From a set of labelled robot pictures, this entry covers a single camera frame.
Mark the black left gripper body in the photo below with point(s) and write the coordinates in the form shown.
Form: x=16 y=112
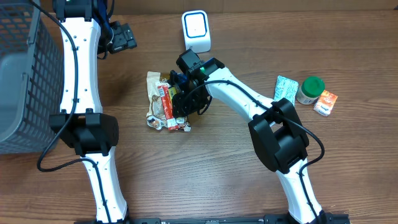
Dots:
x=122 y=39

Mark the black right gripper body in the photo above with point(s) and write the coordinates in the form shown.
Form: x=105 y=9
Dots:
x=192 y=101

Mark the red snack bar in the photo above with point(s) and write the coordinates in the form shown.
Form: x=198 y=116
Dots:
x=167 y=105

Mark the beige snack bag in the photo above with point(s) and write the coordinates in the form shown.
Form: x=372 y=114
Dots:
x=155 y=117

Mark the teal white snack packet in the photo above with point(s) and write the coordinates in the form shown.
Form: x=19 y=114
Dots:
x=285 y=88

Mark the green lid jar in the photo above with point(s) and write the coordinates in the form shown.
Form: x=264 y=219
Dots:
x=310 y=90

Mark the orange white small packet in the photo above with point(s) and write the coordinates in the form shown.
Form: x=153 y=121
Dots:
x=325 y=103

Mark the yellow black tube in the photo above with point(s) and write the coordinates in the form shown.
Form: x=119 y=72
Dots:
x=172 y=92

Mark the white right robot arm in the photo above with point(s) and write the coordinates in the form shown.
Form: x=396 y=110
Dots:
x=278 y=137

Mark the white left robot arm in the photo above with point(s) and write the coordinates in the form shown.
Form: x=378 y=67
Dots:
x=89 y=36

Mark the white barcode scanner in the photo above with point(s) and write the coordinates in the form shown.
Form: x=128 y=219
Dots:
x=196 y=31

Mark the grey plastic mesh basket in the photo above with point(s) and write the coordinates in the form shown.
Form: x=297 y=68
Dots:
x=31 y=79

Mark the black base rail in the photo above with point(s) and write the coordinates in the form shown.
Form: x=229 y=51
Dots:
x=327 y=218

